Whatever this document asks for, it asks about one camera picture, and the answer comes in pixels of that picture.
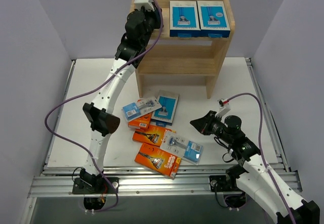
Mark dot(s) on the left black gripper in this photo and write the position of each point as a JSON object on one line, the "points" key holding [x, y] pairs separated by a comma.
{"points": [[154, 19]]}

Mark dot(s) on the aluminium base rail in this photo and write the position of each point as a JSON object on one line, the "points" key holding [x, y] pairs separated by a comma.
{"points": [[67, 152]]}

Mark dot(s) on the clear blister razor pack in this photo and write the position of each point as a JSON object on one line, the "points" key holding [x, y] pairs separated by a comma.
{"points": [[138, 109], [182, 147]]}

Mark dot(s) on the wooden shelf unit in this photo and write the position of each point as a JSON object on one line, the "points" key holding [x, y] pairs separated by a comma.
{"points": [[196, 56]]}

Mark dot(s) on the orange Gillette Fusion box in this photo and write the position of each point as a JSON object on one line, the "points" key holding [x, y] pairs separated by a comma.
{"points": [[159, 160], [153, 135]]}

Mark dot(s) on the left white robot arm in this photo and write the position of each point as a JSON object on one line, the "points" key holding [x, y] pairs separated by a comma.
{"points": [[139, 27]]}

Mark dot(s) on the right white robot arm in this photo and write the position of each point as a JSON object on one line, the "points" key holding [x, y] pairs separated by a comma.
{"points": [[255, 176]]}

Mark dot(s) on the orange Gillette Styler box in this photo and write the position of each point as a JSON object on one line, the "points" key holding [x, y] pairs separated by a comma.
{"points": [[141, 123]]}

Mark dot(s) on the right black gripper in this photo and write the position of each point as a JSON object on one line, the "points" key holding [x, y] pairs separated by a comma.
{"points": [[207, 127]]}

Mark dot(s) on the blue Harry's razor box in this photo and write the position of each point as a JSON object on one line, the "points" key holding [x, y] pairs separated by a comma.
{"points": [[213, 19], [166, 113], [184, 21]]}

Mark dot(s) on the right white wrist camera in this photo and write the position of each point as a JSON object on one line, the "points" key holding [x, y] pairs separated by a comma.
{"points": [[224, 108]]}

